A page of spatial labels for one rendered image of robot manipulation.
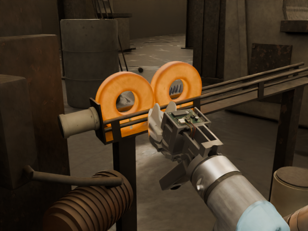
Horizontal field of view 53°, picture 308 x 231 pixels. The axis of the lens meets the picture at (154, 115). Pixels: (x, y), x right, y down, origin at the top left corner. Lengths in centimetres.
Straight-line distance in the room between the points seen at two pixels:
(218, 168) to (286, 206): 42
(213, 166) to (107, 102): 37
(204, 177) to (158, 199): 121
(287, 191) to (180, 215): 81
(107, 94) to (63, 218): 30
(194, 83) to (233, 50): 216
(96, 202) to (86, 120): 19
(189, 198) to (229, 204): 125
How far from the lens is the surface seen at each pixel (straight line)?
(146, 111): 81
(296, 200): 88
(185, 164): 56
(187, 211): 162
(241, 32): 297
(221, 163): 51
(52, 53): 90
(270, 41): 289
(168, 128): 56
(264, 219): 46
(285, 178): 89
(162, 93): 85
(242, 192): 48
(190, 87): 89
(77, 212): 72
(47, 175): 72
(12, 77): 71
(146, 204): 166
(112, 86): 78
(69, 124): 76
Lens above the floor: 92
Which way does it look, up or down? 18 degrees down
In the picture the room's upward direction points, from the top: straight up
